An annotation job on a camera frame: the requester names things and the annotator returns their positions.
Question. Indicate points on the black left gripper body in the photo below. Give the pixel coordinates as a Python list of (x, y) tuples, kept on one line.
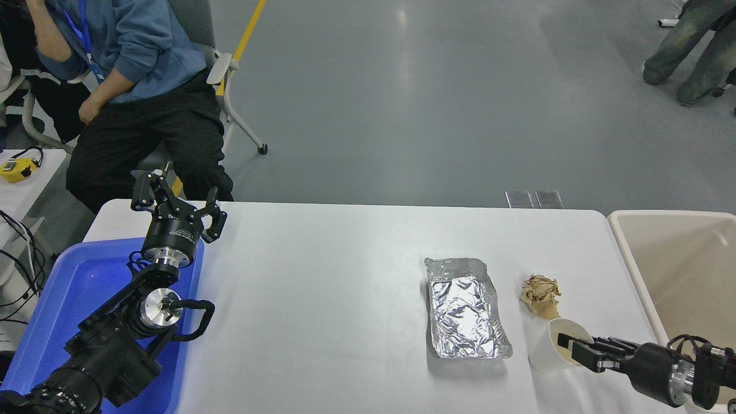
[(175, 230)]

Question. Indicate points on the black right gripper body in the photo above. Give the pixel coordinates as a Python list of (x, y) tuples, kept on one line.
[(652, 371)]

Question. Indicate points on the white paper cup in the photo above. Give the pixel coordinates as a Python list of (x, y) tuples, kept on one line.
[(540, 353)]

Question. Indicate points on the seated person's right forearm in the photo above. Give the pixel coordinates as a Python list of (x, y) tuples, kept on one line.
[(49, 31)]

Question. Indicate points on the seated person's left forearm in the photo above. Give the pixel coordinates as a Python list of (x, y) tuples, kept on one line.
[(113, 86)]

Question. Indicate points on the crumpled tan paper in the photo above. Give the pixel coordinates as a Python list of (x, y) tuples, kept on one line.
[(540, 293)]

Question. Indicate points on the seated person's left hand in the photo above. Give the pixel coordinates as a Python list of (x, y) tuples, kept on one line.
[(91, 111)]

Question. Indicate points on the blue plastic tray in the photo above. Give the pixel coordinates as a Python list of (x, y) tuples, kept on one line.
[(86, 276)]

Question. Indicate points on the large pale bin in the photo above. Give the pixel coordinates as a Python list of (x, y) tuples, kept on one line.
[(678, 270)]

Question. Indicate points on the white side table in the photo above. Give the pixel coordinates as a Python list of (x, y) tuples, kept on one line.
[(29, 195)]

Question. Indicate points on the yellow handheld device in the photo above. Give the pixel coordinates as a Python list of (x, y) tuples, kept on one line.
[(17, 171)]

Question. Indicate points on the silver foil tray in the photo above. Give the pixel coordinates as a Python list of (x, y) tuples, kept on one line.
[(463, 310)]

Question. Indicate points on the seated person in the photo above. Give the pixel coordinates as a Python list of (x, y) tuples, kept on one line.
[(17, 34), (149, 40)]

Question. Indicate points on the silver floor outlet plate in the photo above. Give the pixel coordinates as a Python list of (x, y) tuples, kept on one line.
[(549, 199), (520, 199)]

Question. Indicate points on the grey office chair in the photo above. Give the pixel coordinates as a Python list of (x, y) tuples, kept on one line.
[(192, 23)]

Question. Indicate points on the black chair caster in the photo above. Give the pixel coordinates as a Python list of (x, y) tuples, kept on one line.
[(719, 92)]

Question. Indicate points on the standing person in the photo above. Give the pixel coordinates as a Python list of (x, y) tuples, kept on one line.
[(684, 40)]

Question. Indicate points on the white chair base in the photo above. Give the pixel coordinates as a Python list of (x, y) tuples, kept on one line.
[(670, 22)]

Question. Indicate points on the grey chair frame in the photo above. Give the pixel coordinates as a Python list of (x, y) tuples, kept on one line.
[(57, 146)]

